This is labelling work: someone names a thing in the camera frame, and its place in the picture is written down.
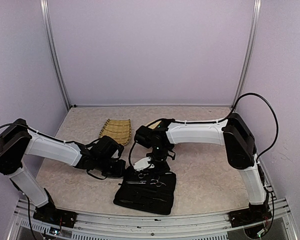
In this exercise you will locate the left aluminium frame post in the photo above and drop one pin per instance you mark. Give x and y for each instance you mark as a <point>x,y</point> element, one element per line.
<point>53,53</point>

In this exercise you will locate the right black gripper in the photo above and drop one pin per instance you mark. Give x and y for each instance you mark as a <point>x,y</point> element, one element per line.
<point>165,168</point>

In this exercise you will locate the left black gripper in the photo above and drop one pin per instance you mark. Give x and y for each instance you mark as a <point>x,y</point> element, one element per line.
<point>120,171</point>

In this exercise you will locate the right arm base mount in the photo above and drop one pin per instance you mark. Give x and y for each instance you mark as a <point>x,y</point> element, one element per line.
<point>247,216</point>

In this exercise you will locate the aluminium frame post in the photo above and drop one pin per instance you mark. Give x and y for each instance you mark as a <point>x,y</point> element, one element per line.
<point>249,50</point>
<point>53,53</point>

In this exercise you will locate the woven bamboo tray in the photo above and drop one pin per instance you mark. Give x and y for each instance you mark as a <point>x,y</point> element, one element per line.
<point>119,130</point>

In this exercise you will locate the cream round plate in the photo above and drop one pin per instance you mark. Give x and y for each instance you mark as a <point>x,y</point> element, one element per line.
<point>152,125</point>

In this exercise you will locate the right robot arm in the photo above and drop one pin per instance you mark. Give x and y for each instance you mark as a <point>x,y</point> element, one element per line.
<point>163,134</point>

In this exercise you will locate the aluminium front rail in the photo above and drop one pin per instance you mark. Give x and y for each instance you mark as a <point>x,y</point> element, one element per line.
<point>99,226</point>

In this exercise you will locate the black zip tool case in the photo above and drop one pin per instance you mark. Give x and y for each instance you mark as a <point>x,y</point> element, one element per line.
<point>145,197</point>

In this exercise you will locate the right aluminium frame post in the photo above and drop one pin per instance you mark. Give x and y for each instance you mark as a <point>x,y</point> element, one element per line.
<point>249,50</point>

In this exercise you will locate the straight silver scissors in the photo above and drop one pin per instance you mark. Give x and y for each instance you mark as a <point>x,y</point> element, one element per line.
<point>141,180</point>

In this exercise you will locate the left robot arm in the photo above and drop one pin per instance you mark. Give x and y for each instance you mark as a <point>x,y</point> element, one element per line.
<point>18,139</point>

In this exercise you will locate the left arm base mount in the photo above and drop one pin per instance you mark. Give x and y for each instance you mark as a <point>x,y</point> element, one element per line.
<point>56,216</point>

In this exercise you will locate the thinning silver scissors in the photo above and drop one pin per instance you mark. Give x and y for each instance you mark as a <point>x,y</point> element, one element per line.
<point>156,182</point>

